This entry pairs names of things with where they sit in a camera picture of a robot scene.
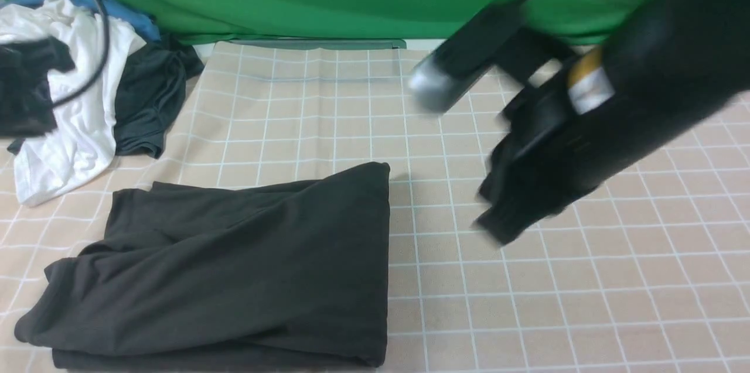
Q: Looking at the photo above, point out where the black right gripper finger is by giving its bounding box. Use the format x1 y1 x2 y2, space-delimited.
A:
476 203 546 246

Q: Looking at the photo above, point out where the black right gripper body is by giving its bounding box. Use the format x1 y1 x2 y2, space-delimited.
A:
479 77 622 218

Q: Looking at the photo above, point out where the dark gray long-sleeve top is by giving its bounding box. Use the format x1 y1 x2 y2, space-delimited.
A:
14 162 390 371

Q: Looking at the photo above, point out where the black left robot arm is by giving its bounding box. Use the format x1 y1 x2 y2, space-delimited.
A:
1 37 76 140

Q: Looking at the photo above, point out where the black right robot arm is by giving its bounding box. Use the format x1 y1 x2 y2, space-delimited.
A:
409 0 749 245

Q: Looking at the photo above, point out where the checkered beige table cloth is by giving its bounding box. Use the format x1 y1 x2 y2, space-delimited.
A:
2 43 749 372

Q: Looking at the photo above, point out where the dark teal crumpled garment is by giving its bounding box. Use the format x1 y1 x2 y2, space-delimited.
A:
9 42 203 159

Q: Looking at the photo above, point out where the blue crumpled garment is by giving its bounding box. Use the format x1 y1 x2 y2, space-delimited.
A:
2 0 161 42

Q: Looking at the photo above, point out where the white crumpled shirt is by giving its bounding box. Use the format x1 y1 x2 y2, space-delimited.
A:
2 0 145 207

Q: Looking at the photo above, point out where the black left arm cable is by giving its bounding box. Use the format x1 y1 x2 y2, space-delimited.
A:
18 0 111 109

